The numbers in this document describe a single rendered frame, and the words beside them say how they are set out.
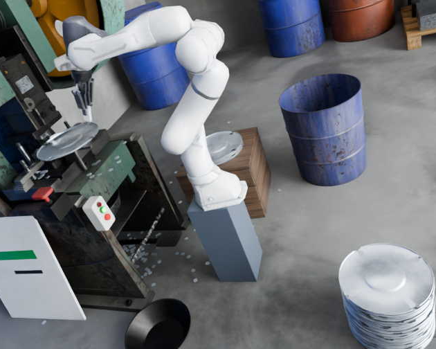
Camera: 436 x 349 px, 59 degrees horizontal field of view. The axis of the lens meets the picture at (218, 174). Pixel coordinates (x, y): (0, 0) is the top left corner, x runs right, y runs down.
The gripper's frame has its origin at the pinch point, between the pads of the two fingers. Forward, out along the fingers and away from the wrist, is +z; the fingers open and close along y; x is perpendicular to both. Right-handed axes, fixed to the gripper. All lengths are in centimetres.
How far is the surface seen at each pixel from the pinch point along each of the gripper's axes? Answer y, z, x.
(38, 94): 3.6, -0.7, 24.7
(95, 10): 32.8, -29.5, 11.3
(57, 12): 37, -24, 33
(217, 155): 38, 34, -48
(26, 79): 2.3, -7.3, 27.7
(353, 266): -23, 18, -115
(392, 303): -37, 13, -125
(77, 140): -0.7, 14.7, 6.2
